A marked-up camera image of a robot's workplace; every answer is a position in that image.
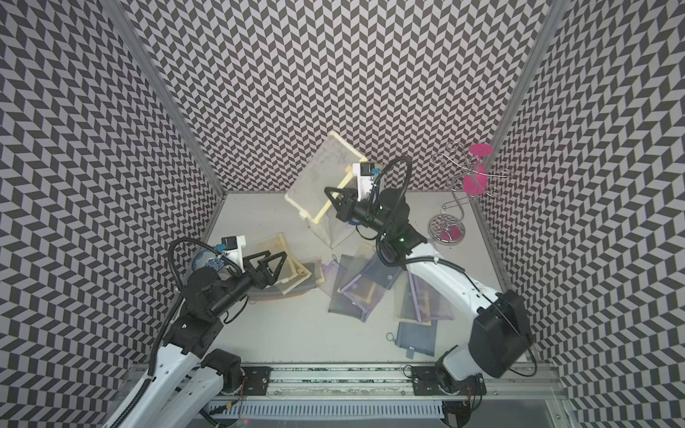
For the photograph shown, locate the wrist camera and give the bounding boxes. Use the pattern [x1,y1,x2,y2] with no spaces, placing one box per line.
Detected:
[216,235,246,265]
[352,162,380,202]

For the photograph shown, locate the small grey blue pouch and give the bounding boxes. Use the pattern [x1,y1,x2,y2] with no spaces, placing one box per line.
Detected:
[385,322,437,360]

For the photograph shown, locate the right purple mesh pouch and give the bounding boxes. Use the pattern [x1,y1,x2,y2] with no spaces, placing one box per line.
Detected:
[409,273,453,324]

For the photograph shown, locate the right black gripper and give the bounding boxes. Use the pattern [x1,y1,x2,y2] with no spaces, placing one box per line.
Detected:
[325,186,392,238]

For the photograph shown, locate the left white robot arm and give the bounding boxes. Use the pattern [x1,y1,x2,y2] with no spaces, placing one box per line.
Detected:
[105,236,288,427]

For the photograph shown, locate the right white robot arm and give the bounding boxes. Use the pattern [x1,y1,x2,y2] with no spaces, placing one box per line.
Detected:
[324,156,534,395]

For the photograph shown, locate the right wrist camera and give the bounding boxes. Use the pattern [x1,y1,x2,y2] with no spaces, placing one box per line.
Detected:
[352,162,380,202]

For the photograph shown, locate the grey mesh flat pouch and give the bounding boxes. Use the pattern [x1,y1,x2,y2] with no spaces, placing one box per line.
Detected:
[328,255,379,323]

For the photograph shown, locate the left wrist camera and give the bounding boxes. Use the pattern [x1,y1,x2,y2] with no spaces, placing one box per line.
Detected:
[216,235,246,265]

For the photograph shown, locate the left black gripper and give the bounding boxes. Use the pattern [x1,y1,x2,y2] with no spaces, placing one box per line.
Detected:
[209,251,287,320]

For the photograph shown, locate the blue white ceramic bowl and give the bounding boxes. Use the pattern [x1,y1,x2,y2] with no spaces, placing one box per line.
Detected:
[192,250,225,272]

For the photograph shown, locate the grey blue mesh pouch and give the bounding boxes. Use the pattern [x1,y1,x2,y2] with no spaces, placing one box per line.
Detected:
[361,254,401,290]

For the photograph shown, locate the chrome wire stand pink discs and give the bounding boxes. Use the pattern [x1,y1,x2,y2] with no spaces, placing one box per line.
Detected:
[427,143,511,246]

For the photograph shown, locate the white canvas bag blue handles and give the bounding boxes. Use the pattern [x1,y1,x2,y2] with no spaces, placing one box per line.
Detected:
[306,209,355,250]

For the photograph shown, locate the purple mesh pencil pouch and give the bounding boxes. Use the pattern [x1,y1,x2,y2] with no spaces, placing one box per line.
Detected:
[341,271,388,312]

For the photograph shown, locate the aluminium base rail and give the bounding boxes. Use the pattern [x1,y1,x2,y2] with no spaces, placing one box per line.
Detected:
[114,361,568,428]

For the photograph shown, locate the large yellow trim mesh pouch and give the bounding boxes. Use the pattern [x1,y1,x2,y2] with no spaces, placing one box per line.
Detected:
[285,131,369,224]

